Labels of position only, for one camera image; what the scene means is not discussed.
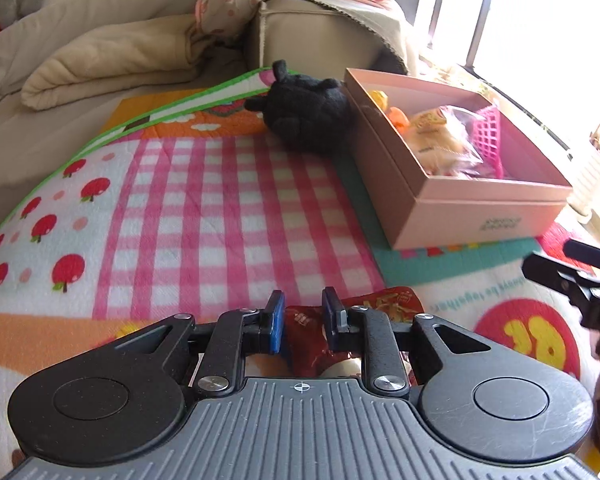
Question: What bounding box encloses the red snack packet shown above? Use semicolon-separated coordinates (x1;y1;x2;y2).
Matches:
282;286;425;386

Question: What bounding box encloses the pink plastic basket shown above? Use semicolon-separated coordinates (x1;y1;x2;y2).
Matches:
469;105;504;179

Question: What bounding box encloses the packaged bread bag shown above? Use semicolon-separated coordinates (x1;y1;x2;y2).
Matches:
403;105;484;176

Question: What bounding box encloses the black plush toy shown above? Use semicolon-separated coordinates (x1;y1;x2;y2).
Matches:
245;60;354;157

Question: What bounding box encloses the colourful play mat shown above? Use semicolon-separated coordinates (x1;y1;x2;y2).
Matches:
0;72;600;478

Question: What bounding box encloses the pink cardboard box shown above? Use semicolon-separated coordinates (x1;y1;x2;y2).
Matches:
342;67;575;252

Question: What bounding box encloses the orange toy egg shell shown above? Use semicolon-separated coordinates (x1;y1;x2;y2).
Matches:
370;90;411;136

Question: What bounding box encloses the cream folded blanket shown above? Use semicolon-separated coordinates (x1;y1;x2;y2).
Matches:
21;14;213;110

